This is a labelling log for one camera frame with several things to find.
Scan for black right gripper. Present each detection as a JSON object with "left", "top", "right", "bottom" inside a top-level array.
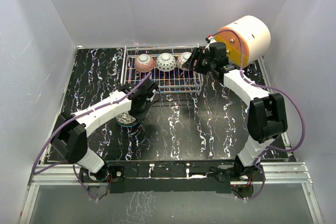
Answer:
[{"left": 182, "top": 48, "right": 216, "bottom": 75}]

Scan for white bowl red lattice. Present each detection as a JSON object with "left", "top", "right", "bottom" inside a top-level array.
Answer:
[{"left": 176, "top": 52, "right": 192, "bottom": 71}]

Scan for white wire dish rack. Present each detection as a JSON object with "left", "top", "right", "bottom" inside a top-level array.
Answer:
[{"left": 120, "top": 46, "right": 203, "bottom": 94}]

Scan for pink floral bowl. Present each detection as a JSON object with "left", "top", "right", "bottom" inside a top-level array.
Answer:
[
  {"left": 134, "top": 54, "right": 155, "bottom": 73},
  {"left": 115, "top": 112, "right": 137, "bottom": 124}
]

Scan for white bowl brown diamonds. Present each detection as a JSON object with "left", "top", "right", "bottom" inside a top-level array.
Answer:
[{"left": 155, "top": 53, "right": 176, "bottom": 72}]

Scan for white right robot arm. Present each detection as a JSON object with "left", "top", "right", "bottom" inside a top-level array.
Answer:
[{"left": 183, "top": 42, "right": 288, "bottom": 180}]

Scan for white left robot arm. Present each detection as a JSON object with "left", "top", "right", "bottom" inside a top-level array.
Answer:
[{"left": 50, "top": 78, "right": 159, "bottom": 182}]

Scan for round white mini drawer cabinet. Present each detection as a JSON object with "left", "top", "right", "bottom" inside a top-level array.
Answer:
[{"left": 215, "top": 15, "right": 271, "bottom": 68}]

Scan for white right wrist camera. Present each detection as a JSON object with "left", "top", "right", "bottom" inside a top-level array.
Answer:
[{"left": 205, "top": 35, "right": 217, "bottom": 49}]

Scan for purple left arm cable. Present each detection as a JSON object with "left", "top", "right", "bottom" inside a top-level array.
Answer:
[{"left": 31, "top": 71, "right": 152, "bottom": 201}]

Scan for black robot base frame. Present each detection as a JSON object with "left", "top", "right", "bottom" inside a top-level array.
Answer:
[{"left": 79, "top": 158, "right": 263, "bottom": 194}]

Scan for aluminium rail frame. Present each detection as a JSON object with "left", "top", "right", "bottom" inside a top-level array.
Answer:
[{"left": 19, "top": 57, "right": 325, "bottom": 224}]

